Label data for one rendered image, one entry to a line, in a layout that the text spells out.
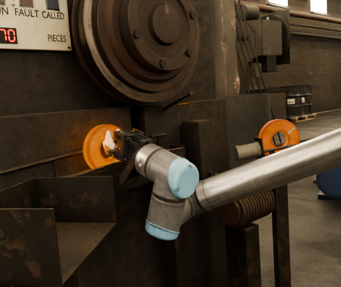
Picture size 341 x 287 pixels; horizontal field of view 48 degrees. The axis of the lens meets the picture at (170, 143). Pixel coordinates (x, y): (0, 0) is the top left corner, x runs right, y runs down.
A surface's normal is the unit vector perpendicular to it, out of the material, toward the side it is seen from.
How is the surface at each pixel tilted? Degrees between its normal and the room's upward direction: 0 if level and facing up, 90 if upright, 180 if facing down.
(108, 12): 81
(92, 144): 88
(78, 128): 90
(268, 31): 92
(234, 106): 90
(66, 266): 5
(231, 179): 60
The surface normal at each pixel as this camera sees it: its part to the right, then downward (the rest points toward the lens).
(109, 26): -0.37, 0.15
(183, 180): 0.67, 0.22
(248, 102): 0.02, 0.11
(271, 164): -0.58, -0.38
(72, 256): -0.09, -0.98
